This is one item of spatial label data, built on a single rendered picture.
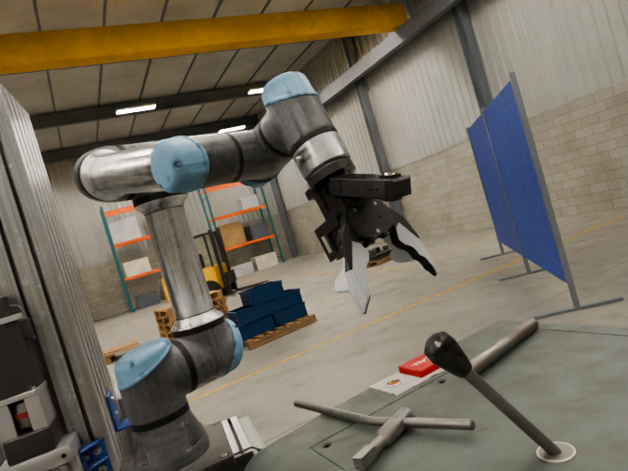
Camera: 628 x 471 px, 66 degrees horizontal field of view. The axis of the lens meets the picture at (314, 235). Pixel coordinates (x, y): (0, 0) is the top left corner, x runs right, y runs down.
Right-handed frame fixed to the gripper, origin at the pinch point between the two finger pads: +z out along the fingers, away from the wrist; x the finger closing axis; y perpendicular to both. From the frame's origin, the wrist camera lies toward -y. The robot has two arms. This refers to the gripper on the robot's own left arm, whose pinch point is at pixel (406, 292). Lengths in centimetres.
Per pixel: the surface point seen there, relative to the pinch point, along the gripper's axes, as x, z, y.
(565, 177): -1061, -42, 477
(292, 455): 17.7, 11.8, 15.0
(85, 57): -288, -682, 785
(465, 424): 5.8, 15.8, -4.2
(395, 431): 9.5, 13.9, 3.3
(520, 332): -22.5, 14.3, 4.4
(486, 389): 9.5, 11.1, -13.1
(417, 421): 7.0, 14.2, 1.8
